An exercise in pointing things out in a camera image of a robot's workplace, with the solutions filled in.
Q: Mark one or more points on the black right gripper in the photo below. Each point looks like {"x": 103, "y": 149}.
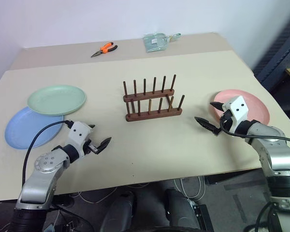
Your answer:
{"x": 228, "y": 122}

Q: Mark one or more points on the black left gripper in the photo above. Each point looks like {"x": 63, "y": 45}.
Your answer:
{"x": 93, "y": 148}

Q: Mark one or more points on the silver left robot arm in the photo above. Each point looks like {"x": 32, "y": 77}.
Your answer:
{"x": 42, "y": 178}

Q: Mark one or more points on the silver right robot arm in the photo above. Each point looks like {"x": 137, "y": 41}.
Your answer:
{"x": 278, "y": 159}

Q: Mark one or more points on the wooden dish rack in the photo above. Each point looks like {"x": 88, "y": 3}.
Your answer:
{"x": 152, "y": 114}

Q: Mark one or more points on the red plate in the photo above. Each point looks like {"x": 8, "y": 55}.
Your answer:
{"x": 256, "y": 106}

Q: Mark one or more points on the green plate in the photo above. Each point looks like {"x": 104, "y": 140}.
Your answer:
{"x": 56, "y": 99}

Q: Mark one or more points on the black table foot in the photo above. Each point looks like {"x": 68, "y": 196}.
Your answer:
{"x": 232, "y": 177}

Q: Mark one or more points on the blue plate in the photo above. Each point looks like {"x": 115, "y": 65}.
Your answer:
{"x": 26, "y": 130}

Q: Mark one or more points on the dark rounded shape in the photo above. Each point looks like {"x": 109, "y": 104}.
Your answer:
{"x": 181, "y": 212}
{"x": 118, "y": 215}

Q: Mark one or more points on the pale green dustpan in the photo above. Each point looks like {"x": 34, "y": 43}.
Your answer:
{"x": 154, "y": 42}

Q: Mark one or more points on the dark blue partition panel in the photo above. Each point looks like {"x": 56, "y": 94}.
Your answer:
{"x": 278, "y": 48}

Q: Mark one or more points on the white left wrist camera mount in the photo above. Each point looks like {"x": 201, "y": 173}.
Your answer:
{"x": 78, "y": 133}

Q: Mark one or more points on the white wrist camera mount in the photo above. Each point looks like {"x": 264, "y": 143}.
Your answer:
{"x": 78, "y": 133}
{"x": 238, "y": 107}

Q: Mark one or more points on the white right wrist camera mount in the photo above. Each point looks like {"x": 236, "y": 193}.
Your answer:
{"x": 238, "y": 107}

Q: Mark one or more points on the black metal bracket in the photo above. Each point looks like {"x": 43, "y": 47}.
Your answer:
{"x": 204, "y": 217}

